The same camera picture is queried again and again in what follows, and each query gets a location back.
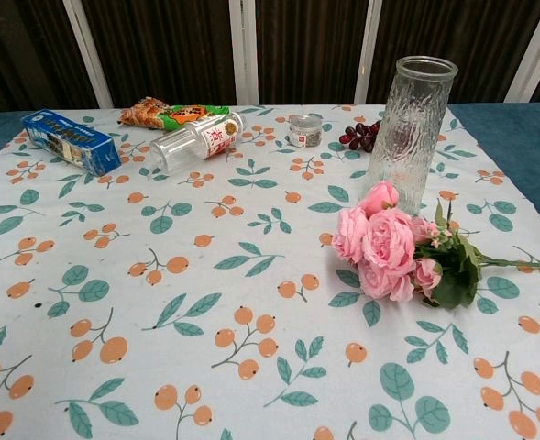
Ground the pink artificial rose bouquet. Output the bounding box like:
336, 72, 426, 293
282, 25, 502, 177
331, 180, 540, 311

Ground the tall textured glass vase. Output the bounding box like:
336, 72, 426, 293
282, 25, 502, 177
365, 55, 460, 216

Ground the fruit print tablecloth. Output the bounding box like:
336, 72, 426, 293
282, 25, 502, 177
0, 104, 540, 440

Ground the small glass spice jar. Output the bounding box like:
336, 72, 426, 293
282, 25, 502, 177
289, 114, 322, 149

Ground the clear plastic bottle red label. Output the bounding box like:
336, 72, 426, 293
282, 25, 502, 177
149, 111, 248, 176

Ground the dark red grape bunch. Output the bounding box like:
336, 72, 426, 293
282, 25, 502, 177
338, 120, 382, 152

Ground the orange green snack bag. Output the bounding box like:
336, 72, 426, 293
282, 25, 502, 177
116, 96, 231, 130

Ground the blue cardboard box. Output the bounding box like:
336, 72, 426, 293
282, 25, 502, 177
20, 108, 123, 178

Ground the teal table cover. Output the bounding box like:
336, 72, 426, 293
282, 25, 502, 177
0, 101, 540, 224

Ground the white folding screen frame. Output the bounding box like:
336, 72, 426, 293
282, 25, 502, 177
62, 0, 540, 110

